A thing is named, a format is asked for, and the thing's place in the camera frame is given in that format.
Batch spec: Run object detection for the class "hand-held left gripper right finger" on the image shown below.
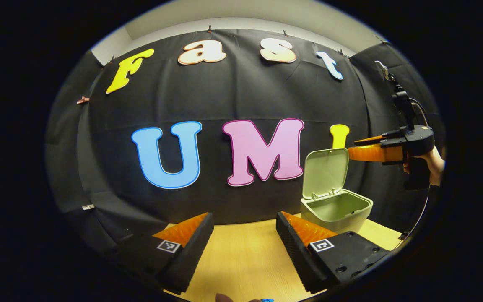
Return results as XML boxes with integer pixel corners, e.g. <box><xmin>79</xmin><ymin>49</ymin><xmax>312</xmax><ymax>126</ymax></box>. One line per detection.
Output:
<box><xmin>276</xmin><ymin>211</ymin><xmax>390</xmax><ymax>294</ymax></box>

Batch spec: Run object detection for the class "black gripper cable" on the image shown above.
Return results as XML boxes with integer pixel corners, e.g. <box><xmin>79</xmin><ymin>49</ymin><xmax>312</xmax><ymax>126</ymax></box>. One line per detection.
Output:
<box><xmin>400</xmin><ymin>187</ymin><xmax>431</xmax><ymax>240</ymax></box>

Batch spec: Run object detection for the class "wooden desktop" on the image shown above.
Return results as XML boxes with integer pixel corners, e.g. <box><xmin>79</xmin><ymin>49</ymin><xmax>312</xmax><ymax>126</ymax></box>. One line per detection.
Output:
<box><xmin>164</xmin><ymin>214</ymin><xmax>402</xmax><ymax>302</ymax></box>

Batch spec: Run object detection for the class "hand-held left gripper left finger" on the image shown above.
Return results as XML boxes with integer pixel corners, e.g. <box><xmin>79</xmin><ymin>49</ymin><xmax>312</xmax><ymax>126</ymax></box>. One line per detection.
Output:
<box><xmin>114</xmin><ymin>212</ymin><xmax>215</xmax><ymax>293</ymax></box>

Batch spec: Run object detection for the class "black backdrop cloth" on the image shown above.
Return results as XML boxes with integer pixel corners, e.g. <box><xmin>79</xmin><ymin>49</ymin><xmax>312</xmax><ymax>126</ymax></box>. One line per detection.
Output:
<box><xmin>45</xmin><ymin>29</ymin><xmax>445</xmax><ymax>252</ymax></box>

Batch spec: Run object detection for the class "green desktop garbage bin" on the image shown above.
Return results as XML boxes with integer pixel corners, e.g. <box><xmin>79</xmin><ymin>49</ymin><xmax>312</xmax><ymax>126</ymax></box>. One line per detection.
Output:
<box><xmin>300</xmin><ymin>148</ymin><xmax>373</xmax><ymax>234</ymax></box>

